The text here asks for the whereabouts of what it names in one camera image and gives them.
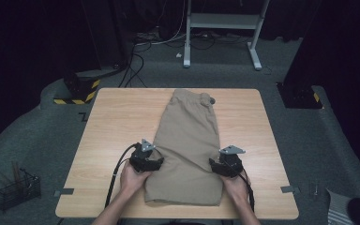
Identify black stand base yellow mark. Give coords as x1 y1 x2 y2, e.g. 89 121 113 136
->
276 82 323 110

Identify black wire basket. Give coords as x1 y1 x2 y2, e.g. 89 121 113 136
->
0 168 42 212

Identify white floor cable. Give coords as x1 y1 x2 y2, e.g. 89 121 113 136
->
135 0 189 47

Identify person's left hand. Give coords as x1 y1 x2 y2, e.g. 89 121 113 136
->
119 161 153 199

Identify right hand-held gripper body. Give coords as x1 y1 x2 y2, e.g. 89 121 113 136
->
216 144 247 180

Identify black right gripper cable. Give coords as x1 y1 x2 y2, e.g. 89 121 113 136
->
238 172 256 213

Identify person's right hand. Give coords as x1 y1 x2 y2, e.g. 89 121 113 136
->
219 172 251 206

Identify black yellow striped stand base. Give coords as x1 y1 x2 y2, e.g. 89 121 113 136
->
52 71 102 106

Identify black floor cable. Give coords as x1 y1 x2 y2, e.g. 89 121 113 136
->
117 42 148 89

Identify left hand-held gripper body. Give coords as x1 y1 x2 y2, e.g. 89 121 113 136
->
128 138 158 173

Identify grey striped cloth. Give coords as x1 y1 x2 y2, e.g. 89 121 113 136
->
325 188 357 225

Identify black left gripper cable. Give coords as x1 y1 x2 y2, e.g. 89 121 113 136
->
104 142 143 209

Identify khaki shorts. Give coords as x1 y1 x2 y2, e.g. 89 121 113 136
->
143 88 225 207

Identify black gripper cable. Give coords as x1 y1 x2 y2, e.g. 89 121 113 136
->
104 142 143 209
238 172 256 213

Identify white metal stand frame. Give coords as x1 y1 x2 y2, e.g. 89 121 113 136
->
182 0 272 71

